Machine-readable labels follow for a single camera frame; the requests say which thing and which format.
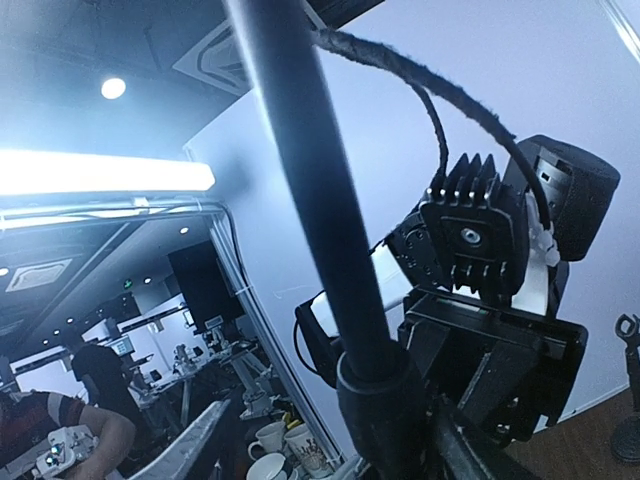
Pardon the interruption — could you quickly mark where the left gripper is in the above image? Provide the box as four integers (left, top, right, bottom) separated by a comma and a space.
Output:
387, 155, 588, 480

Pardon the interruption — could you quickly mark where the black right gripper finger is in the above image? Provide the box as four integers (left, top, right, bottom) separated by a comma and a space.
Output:
134, 399, 231, 480

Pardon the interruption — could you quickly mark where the black glitter-mic stand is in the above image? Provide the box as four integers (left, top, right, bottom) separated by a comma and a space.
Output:
226, 1, 434, 479

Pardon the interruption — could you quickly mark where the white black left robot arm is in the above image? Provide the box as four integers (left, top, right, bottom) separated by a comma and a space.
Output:
295, 135, 620, 479

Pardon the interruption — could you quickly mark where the white background mug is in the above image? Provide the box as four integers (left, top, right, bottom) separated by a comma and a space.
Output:
247, 421, 286, 460

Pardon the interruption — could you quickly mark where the person in black shirt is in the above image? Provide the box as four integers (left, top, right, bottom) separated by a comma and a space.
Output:
63, 330, 149, 442

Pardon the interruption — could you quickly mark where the patterned background mug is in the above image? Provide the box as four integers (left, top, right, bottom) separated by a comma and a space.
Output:
284, 424, 333, 479

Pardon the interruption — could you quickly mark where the ceiling strip light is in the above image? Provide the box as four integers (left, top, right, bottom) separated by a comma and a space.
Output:
1, 150, 215, 197

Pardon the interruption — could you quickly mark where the aluminium left corner post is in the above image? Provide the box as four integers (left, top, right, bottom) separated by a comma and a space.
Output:
199, 199, 351, 466

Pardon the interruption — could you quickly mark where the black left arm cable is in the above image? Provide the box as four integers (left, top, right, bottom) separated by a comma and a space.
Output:
307, 27, 551, 236

